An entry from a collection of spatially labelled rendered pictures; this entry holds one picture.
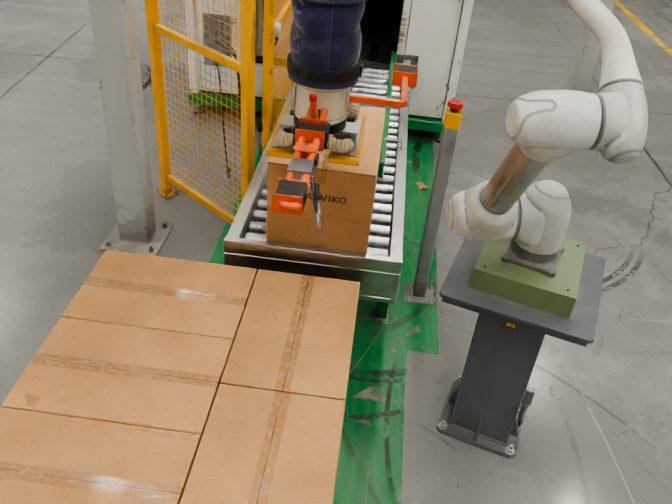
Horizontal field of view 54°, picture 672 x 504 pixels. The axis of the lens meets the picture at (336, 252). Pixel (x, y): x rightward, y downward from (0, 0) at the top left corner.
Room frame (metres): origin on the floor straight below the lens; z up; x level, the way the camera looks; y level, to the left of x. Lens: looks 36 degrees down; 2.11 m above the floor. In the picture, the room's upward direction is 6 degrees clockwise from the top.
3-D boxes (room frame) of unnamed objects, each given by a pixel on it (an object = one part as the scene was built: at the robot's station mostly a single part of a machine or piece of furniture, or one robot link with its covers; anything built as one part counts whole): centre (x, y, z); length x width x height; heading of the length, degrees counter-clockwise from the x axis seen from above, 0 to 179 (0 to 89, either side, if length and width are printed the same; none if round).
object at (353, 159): (1.97, 0.00, 1.17); 0.34 x 0.10 x 0.05; 177
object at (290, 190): (1.38, 0.12, 1.27); 0.08 x 0.07 x 0.05; 177
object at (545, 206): (1.86, -0.66, 1.00); 0.18 x 0.16 x 0.22; 94
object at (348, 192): (2.42, 0.06, 0.75); 0.60 x 0.40 x 0.40; 176
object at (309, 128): (1.73, 0.10, 1.27); 0.10 x 0.08 x 0.06; 87
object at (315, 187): (1.43, 0.06, 1.27); 0.31 x 0.03 x 0.05; 10
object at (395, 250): (3.24, -0.29, 0.50); 2.31 x 0.05 x 0.19; 177
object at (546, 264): (1.89, -0.68, 0.86); 0.22 x 0.18 x 0.06; 157
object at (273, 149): (1.98, 0.19, 1.17); 0.34 x 0.10 x 0.05; 177
